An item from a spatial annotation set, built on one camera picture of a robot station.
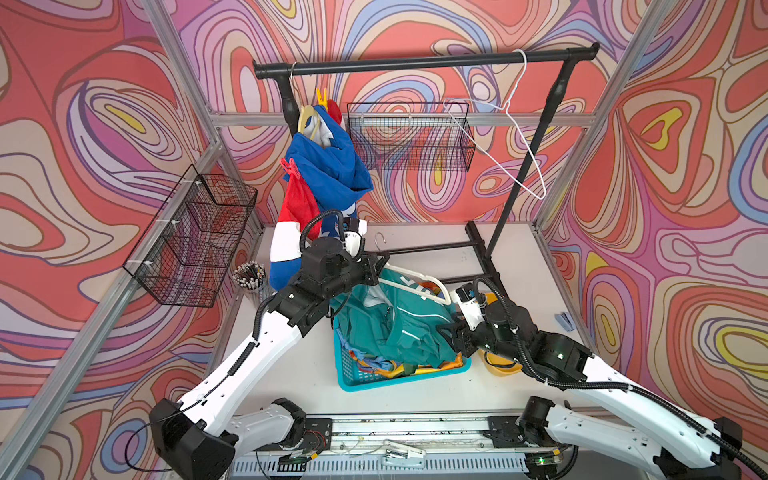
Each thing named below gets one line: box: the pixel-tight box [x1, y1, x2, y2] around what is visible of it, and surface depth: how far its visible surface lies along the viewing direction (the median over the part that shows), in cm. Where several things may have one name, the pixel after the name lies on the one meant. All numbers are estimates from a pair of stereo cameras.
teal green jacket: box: [331, 268, 459, 369], surface depth 76 cm
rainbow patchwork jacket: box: [349, 338, 457, 367], surface depth 74 cm
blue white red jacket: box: [269, 100, 373, 291], surface depth 61 cm
